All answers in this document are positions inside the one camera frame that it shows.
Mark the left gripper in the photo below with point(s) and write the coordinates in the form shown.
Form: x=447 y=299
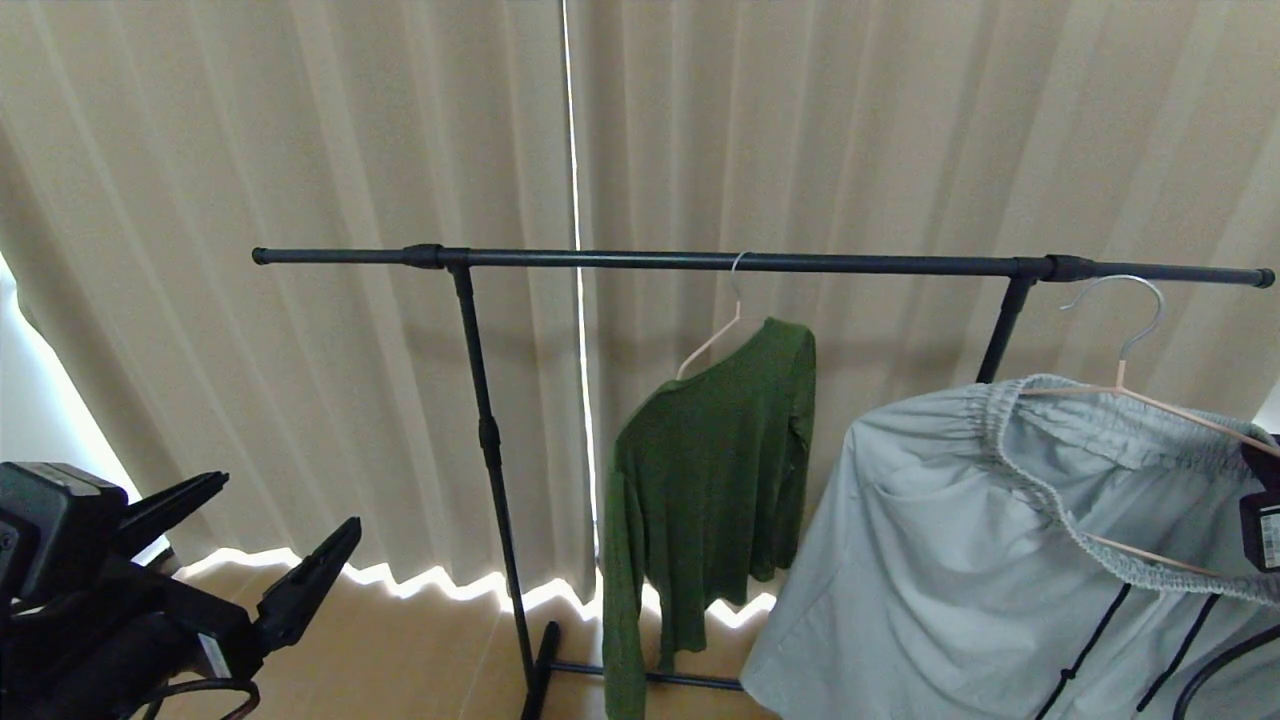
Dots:
x=100 y=650

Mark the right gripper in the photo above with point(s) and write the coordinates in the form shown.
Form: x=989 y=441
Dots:
x=1260 y=470

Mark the pink clothes hanger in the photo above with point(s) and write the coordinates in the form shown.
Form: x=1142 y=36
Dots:
x=710 y=347
x=1121 y=375

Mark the pale grey shorts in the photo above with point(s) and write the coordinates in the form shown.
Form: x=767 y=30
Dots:
x=920 y=560

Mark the green long-sleeved shirt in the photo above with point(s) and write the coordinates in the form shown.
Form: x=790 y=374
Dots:
x=700 y=470

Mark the black clothes rack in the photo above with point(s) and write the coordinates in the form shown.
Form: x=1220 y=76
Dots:
x=650 y=260

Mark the beige curtain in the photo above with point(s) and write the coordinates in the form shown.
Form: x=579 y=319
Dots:
x=250 y=130

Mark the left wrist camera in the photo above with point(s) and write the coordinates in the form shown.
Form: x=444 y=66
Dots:
x=50 y=530

